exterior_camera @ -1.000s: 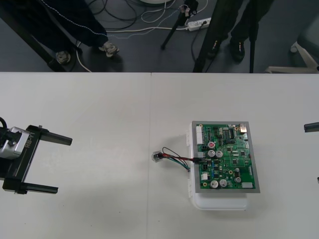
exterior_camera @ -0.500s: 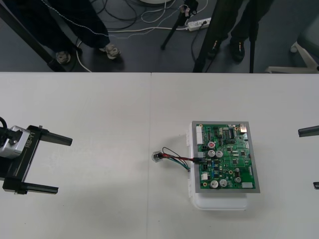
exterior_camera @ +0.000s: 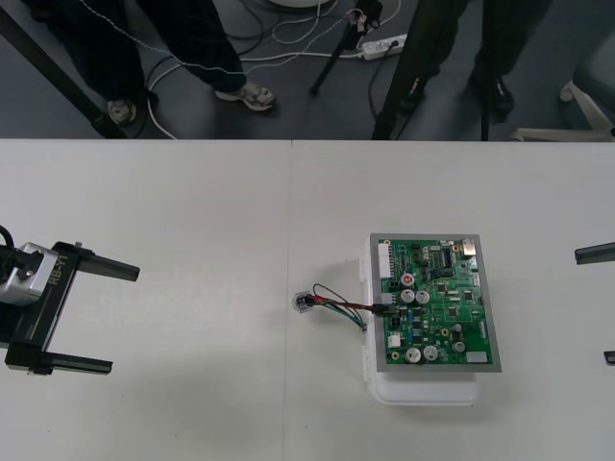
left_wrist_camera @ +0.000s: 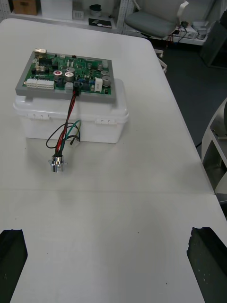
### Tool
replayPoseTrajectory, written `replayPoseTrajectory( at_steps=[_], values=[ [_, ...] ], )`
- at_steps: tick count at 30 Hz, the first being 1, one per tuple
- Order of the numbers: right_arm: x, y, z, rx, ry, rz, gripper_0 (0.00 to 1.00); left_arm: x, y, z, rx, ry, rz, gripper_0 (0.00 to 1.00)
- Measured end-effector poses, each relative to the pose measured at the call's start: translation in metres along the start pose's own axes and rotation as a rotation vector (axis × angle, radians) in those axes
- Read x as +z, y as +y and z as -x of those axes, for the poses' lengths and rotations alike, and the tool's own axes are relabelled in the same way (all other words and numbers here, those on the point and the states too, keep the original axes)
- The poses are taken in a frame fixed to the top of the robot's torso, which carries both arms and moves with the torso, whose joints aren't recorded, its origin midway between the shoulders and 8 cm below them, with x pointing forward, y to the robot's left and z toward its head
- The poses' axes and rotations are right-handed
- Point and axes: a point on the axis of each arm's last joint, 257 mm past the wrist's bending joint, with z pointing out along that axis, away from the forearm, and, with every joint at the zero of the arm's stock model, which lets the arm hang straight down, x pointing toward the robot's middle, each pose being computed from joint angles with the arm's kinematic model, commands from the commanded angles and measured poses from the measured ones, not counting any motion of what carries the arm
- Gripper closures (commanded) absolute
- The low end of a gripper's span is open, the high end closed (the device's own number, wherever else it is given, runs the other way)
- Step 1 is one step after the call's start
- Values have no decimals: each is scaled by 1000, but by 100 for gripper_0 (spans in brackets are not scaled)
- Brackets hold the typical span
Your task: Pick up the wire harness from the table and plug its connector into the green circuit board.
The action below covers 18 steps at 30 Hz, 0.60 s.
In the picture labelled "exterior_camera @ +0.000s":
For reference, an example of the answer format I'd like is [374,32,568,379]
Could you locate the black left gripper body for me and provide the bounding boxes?
[0,240,95,378]

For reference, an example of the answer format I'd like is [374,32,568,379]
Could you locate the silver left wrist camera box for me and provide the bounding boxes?
[0,241,53,307]

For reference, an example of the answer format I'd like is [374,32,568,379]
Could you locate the black left wrist camera cable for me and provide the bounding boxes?
[0,224,21,261]

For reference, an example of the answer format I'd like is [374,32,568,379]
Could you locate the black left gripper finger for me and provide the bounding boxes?
[45,352,115,379]
[87,251,141,283]

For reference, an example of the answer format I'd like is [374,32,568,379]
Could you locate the person with pale shoes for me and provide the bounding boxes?
[20,0,279,128]

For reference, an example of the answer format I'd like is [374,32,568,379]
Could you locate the white floor cable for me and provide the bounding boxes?
[145,50,367,140]

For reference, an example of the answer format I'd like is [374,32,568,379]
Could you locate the white round base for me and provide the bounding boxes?
[270,0,338,10]

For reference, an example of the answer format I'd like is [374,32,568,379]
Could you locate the thin black tripod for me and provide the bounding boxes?
[309,0,384,96]

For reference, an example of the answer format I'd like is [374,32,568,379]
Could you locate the white office chair base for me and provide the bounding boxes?
[509,42,615,143]

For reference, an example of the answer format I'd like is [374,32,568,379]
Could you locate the person with black shoes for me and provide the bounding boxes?
[400,0,524,115]

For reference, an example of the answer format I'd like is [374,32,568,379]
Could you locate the black metal stand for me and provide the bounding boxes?
[0,8,130,140]

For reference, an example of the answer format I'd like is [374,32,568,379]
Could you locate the white power strip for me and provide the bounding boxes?
[359,33,410,62]

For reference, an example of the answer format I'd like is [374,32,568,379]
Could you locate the green circuit board grey frame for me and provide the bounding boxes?
[368,231,504,376]

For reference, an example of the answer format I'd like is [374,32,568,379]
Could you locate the large black tripod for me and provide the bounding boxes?
[371,0,494,142]

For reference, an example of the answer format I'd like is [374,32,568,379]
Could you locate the red black green cable bundle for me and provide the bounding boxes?
[290,282,394,333]

